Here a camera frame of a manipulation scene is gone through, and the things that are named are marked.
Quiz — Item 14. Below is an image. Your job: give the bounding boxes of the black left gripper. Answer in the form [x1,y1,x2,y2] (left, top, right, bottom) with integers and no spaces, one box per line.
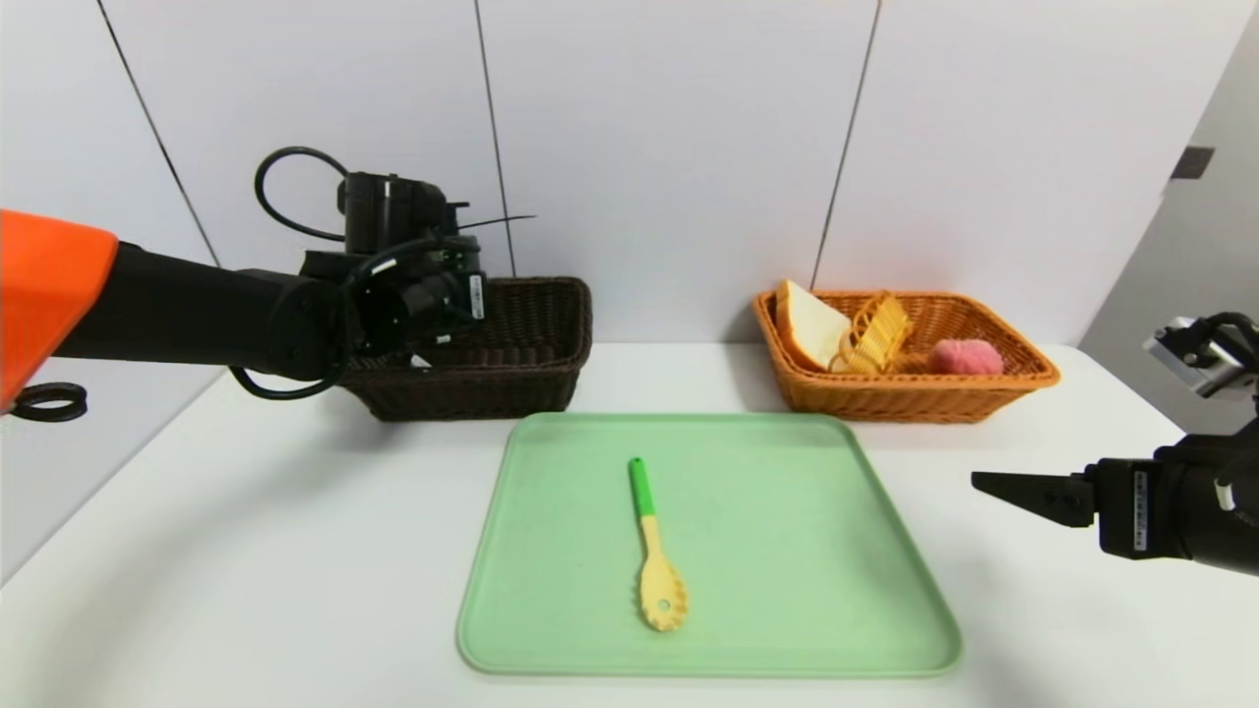
[401,271,487,326]

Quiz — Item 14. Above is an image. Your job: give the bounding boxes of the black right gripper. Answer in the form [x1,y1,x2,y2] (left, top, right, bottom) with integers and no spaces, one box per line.
[970,431,1259,577]

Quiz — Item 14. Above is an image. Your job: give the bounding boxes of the red peach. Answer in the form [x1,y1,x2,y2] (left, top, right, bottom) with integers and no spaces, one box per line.
[929,339,1005,376]

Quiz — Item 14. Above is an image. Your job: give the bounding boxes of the white bread slice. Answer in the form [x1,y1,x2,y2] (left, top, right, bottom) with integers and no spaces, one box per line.
[773,278,854,373]

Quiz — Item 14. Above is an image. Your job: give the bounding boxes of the green yellow pasta spoon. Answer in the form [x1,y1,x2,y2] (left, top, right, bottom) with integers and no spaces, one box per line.
[628,457,689,632]

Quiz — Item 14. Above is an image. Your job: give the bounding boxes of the dark brown wicker basket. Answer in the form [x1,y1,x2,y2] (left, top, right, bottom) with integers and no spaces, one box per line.
[339,276,594,423]

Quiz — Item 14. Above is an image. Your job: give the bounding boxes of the orange wicker basket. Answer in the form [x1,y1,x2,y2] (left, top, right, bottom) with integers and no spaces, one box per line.
[752,289,1061,424]

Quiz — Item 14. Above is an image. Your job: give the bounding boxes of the light green plastic tray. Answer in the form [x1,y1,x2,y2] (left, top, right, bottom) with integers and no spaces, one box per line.
[455,411,963,679]

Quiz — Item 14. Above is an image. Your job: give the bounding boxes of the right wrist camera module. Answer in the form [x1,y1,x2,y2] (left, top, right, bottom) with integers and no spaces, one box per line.
[1143,316,1259,399]

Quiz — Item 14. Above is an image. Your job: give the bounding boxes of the thin black left camera cable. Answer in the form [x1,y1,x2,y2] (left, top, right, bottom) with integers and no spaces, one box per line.
[228,147,538,401]

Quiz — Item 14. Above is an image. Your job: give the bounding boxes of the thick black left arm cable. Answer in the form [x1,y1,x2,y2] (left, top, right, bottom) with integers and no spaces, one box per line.
[10,383,89,423]

